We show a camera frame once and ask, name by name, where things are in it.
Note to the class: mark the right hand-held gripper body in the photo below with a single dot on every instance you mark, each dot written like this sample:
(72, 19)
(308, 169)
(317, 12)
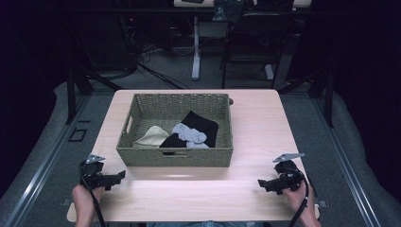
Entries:
(290, 179)

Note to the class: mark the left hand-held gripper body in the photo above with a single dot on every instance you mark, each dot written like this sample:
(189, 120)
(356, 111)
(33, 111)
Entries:
(93, 176)

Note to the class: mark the person's right hand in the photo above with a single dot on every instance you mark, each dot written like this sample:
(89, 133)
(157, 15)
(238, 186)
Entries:
(298, 200)

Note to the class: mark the person's left hand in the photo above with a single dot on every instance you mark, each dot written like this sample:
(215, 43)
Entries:
(85, 197)

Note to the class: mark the cream sock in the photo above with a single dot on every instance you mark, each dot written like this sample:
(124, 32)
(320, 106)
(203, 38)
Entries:
(153, 137)

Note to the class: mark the green woven basket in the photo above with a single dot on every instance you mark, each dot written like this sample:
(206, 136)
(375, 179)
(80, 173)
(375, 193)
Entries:
(189, 159)

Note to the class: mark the person's blue jeans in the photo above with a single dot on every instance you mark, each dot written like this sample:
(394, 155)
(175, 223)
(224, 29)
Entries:
(205, 224)

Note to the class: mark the grey sock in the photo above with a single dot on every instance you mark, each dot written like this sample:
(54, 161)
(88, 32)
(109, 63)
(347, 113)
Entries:
(197, 145)
(189, 132)

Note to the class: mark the black metal stand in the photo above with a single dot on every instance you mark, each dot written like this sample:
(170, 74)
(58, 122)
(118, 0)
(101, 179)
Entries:
(329, 101)
(71, 94)

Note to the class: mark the small brown round knob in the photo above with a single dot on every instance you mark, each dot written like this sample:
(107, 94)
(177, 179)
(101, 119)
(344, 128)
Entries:
(231, 101)

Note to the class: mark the black cloth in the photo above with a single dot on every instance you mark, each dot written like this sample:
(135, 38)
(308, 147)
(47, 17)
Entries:
(201, 123)

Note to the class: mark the white-legged desk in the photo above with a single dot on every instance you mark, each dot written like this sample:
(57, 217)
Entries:
(196, 56)

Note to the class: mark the black chair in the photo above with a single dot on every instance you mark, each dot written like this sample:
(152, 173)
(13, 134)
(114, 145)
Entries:
(255, 38)

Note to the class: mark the dark hanging bag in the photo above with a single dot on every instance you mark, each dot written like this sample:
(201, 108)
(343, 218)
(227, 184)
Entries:
(228, 11)

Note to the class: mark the silver floor rail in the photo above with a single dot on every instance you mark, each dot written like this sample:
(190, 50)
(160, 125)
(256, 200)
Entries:
(41, 176)
(346, 170)

